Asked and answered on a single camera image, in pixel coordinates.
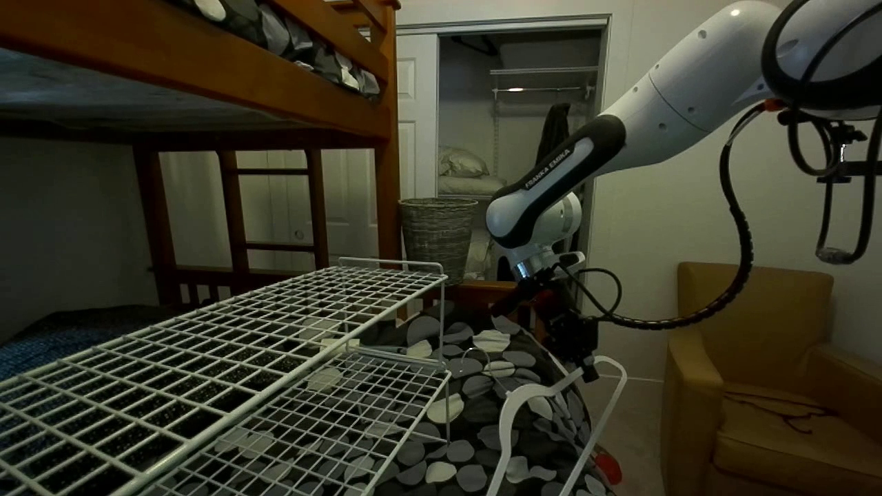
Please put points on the mustard armchair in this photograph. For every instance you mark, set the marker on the mustard armchair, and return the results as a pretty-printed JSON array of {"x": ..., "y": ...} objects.
[{"x": 781, "y": 451}]

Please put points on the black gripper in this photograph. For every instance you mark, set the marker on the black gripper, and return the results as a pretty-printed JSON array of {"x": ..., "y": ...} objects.
[{"x": 575, "y": 320}]

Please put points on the polka dot bed cover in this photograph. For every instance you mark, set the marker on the polka dot bed cover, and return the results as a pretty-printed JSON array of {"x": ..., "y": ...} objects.
[{"x": 479, "y": 431}]

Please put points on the red round object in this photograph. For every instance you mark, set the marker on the red round object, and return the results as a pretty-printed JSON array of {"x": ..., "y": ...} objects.
[{"x": 607, "y": 466}]

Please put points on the woven laundry basket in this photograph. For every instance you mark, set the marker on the woven laundry basket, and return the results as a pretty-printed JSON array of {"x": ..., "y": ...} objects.
[{"x": 443, "y": 236}]

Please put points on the blue mattress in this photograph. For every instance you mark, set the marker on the blue mattress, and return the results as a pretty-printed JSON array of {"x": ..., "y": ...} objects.
[{"x": 64, "y": 335}]

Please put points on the wooden bunk bed frame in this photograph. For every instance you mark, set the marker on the wooden bunk bed frame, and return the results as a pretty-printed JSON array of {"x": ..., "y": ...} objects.
[{"x": 229, "y": 83}]

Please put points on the small wooden side table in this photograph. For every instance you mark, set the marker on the small wooden side table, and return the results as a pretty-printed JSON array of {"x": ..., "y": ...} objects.
[{"x": 479, "y": 296}]

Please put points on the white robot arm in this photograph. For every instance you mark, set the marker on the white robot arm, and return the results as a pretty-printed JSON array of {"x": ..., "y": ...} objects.
[{"x": 679, "y": 93}]

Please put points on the closet shelf with rod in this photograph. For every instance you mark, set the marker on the closet shelf with rod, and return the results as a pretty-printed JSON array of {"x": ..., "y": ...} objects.
[{"x": 541, "y": 72}]

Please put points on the spotted bunk bedding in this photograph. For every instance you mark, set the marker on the spotted bunk bedding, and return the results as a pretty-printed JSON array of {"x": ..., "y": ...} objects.
[{"x": 276, "y": 32}]

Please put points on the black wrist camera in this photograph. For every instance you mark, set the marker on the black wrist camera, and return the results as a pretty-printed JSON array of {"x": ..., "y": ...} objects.
[{"x": 570, "y": 262}]

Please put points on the folded white bedding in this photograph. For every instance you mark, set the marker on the folded white bedding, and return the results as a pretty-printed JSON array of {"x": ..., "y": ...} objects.
[{"x": 465, "y": 166}]

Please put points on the white closet door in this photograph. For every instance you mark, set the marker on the white closet door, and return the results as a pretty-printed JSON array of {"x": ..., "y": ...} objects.
[{"x": 417, "y": 111}]

